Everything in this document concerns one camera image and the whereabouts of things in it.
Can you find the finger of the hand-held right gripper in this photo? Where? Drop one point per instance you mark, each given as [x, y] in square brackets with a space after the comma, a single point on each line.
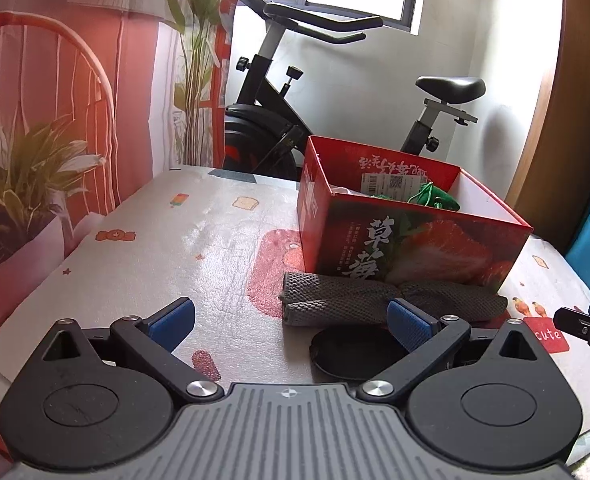
[580, 325]

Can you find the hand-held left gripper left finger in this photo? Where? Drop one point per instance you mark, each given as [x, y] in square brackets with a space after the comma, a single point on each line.
[172, 321]

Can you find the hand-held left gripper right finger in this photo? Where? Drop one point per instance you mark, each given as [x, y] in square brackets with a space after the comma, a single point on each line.
[411, 324]

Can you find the grey knitted towel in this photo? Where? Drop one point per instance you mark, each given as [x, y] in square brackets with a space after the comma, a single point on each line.
[355, 297]

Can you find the black soft cloth item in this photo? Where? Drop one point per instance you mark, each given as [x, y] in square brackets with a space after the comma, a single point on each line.
[347, 355]

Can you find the red cardboard box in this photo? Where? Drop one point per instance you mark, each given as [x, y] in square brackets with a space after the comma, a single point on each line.
[425, 245]

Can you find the green soft toy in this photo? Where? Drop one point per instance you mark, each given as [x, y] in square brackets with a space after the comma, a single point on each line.
[437, 199]

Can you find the brown wooden panel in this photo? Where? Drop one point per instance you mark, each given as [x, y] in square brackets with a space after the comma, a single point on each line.
[565, 135]

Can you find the black exercise bike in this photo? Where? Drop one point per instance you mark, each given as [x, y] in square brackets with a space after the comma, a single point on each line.
[265, 125]

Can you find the printed backdrop cloth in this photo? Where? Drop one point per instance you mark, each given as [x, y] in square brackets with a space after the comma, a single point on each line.
[50, 85]

